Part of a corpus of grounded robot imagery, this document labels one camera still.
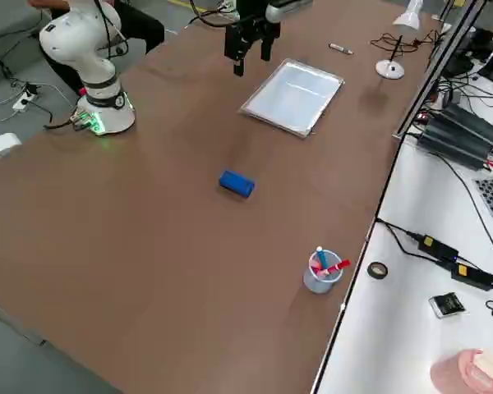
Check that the circuit board red light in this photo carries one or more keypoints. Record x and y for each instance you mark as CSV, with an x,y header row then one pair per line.
x,y
421,117

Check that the blue marker white cap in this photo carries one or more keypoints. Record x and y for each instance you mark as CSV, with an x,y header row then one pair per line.
x,y
322,257

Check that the black finned power supply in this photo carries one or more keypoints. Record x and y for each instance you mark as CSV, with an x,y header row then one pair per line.
x,y
460,135

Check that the black adapter yellow label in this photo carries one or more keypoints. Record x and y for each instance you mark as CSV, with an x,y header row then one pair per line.
x,y
437,247
472,277

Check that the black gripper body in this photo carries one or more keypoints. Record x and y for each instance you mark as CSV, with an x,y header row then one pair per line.
x,y
252,14

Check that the aluminium frame post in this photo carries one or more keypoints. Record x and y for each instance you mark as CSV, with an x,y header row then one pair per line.
x,y
435,65

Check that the black box device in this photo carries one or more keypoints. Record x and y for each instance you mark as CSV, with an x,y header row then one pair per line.
x,y
482,43

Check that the black tape roll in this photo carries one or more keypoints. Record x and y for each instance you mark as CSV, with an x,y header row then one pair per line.
x,y
370,270

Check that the translucent pen cup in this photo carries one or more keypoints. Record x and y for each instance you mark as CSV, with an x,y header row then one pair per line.
x,y
321,283

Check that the small black packet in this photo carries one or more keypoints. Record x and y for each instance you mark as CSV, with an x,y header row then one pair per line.
x,y
445,305

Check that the orange pink marker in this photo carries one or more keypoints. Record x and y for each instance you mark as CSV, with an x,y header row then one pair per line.
x,y
320,271

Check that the white desk lamp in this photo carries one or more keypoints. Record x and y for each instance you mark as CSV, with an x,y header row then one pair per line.
x,y
408,18

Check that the white power strip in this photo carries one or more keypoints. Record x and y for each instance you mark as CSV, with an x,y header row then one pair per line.
x,y
24,102

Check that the person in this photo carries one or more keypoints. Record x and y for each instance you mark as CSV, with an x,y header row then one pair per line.
x,y
144,28

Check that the red marker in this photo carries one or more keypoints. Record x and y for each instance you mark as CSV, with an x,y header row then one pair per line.
x,y
337,267

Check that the pink round object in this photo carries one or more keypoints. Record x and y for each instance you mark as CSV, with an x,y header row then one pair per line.
x,y
456,371

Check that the blue whiteboard eraser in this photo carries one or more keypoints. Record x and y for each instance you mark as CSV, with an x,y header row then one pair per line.
x,y
236,184

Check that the white box orange label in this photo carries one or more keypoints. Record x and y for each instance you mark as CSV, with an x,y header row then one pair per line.
x,y
0,147

